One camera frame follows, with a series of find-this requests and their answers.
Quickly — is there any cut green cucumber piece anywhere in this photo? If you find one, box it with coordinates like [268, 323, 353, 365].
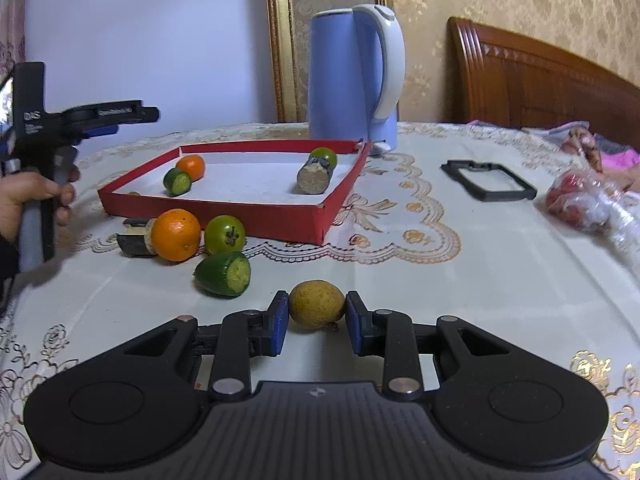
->
[163, 167, 192, 196]

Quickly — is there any blue electric kettle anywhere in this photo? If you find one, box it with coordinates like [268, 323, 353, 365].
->
[307, 3, 406, 154]

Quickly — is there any wooden bed headboard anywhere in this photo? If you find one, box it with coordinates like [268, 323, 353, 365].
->
[447, 16, 639, 148]

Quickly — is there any cream gold patterned tablecloth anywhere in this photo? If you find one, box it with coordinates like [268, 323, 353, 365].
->
[1, 124, 639, 479]

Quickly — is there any large orange mandarin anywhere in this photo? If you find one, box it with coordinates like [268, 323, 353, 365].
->
[151, 208, 201, 263]

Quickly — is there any large dark sugarcane piece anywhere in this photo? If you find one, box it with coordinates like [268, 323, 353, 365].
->
[296, 157, 334, 195]

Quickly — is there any plastic bag of red fruit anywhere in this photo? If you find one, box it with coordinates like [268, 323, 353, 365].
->
[544, 170, 639, 256]

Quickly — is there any small dark sugarcane piece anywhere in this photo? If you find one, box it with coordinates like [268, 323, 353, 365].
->
[116, 218, 157, 258]

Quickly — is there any black rectangular plastic frame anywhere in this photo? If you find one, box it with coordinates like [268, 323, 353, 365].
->
[440, 159, 538, 203]

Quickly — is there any gold picture frame moulding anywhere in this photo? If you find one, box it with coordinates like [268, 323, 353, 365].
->
[267, 0, 393, 122]

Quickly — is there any pink patterned curtain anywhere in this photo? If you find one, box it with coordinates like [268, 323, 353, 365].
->
[0, 0, 26, 78]

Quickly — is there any small orange mandarin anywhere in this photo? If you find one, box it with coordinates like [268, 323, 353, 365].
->
[176, 154, 206, 182]

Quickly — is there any person's left hand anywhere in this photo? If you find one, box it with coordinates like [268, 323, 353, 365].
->
[0, 166, 80, 243]

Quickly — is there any colourful bedding pile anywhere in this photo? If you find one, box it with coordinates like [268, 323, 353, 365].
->
[466, 119, 640, 183]

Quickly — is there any green persimmon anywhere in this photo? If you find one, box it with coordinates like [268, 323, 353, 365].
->
[204, 214, 246, 255]
[309, 146, 337, 169]

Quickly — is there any yellow-brown round fruit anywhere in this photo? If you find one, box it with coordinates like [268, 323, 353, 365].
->
[288, 280, 345, 330]

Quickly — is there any red shallow cardboard box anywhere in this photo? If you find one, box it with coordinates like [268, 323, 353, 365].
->
[98, 140, 371, 245]

